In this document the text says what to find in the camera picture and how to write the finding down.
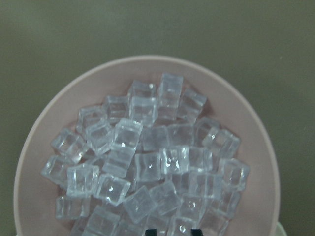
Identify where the pile of clear ice cubes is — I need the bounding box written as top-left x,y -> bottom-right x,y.
41,73 -> 250,236

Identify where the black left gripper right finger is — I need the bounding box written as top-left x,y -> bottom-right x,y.
190,229 -> 201,236

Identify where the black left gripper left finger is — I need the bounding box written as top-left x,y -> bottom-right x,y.
145,229 -> 157,236

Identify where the pink bowl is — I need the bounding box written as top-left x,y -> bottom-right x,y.
14,56 -> 280,236

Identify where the cream serving tray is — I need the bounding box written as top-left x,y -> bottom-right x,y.
274,221 -> 288,236

